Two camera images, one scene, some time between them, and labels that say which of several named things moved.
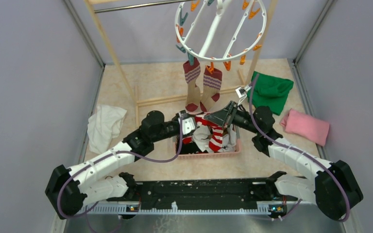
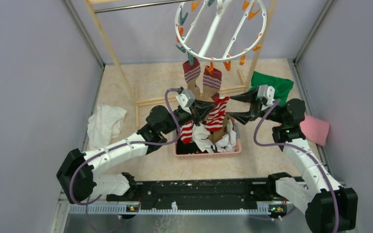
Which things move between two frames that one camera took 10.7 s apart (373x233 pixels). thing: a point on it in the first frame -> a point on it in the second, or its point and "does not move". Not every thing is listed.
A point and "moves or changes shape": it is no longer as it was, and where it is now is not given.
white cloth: [103, 126] does not move
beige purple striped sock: [211, 85] does not move
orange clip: [228, 65] does not move
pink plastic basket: [211, 155] does not move
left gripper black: [181, 112] -> [200, 109]
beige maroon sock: [192, 74] does not move
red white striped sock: [216, 141] moves or changes shape
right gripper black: [221, 116] -> [256, 106]
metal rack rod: [105, 10] does not move
